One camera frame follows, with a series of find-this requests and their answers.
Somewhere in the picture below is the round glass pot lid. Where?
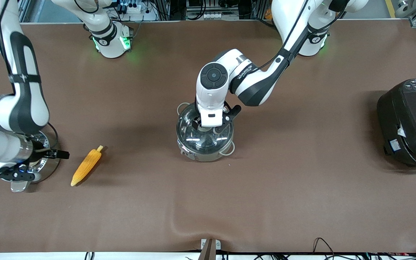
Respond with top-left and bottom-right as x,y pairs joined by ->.
177,105 -> 234,152

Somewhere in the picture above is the yellow corn cob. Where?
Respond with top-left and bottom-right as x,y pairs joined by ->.
70,145 -> 104,187

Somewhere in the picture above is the stainless steel steamer pot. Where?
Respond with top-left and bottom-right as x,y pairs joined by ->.
10,130 -> 61,193

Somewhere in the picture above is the stainless steel cooking pot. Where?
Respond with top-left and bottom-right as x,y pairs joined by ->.
176,102 -> 236,162

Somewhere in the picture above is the brown table mat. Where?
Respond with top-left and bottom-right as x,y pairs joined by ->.
0,19 -> 416,253

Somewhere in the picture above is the white power strip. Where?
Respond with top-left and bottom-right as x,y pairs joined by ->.
117,2 -> 158,15
203,12 -> 240,21

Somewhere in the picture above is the dark grey rice cooker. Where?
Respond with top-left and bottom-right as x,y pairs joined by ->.
377,78 -> 416,171

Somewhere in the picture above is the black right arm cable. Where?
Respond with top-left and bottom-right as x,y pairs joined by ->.
0,0 -> 61,184

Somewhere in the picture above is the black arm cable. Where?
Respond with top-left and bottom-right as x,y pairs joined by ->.
0,0 -> 61,184
254,0 -> 346,73

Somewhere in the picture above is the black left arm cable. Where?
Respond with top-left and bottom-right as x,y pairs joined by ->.
254,0 -> 346,73

